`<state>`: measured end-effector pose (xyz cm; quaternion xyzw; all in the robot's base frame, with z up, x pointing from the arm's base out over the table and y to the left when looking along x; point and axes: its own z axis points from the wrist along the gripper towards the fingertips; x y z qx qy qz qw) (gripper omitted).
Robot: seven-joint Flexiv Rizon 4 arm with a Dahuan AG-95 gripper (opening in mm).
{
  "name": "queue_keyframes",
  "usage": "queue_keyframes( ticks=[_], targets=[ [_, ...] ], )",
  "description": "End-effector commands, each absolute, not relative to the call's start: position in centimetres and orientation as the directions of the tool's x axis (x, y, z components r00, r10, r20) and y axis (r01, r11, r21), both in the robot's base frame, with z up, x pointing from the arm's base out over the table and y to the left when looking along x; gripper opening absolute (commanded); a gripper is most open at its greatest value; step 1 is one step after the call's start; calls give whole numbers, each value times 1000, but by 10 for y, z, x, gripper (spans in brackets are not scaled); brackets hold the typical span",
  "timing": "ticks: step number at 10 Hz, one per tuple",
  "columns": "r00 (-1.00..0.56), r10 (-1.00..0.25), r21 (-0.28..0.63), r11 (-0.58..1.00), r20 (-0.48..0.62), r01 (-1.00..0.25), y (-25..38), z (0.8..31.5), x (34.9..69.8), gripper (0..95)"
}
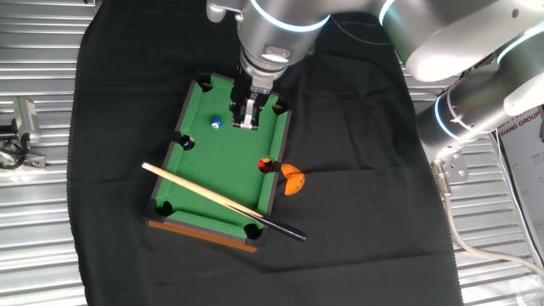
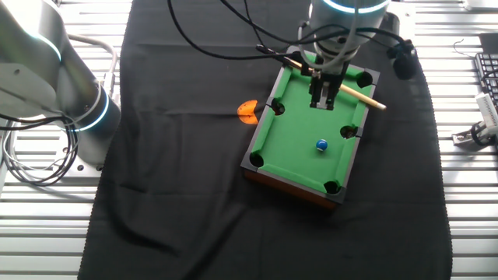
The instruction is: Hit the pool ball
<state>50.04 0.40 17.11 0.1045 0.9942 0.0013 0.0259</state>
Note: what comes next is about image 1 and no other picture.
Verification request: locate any white printed sign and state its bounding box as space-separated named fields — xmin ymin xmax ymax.
xmin=496 ymin=108 xmax=544 ymax=264

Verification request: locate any black cloth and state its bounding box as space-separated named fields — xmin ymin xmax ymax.
xmin=66 ymin=0 xmax=464 ymax=306

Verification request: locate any metal camera stand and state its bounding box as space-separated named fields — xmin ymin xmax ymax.
xmin=0 ymin=121 xmax=47 ymax=171

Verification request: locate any thick grey cable with connector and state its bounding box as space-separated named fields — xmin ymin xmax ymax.
xmin=430 ymin=160 xmax=544 ymax=280

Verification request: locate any wooden pool cue black handle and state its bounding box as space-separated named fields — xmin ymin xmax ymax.
xmin=141 ymin=161 xmax=308 ymax=243

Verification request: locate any silver camera bracket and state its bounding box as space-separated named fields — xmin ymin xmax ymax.
xmin=206 ymin=0 xmax=240 ymax=25

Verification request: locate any silver camera on stand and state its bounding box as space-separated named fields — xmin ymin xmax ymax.
xmin=12 ymin=96 xmax=43 ymax=145

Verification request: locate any mini green pool table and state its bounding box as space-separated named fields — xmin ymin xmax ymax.
xmin=143 ymin=71 xmax=293 ymax=254

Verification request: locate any clear plastic bag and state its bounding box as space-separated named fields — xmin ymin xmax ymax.
xmin=512 ymin=275 xmax=544 ymax=306

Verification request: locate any orange half-round plastic piece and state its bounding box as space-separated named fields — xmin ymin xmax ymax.
xmin=280 ymin=163 xmax=306 ymax=197

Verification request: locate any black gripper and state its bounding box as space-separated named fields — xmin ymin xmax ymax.
xmin=229 ymin=72 xmax=271 ymax=131

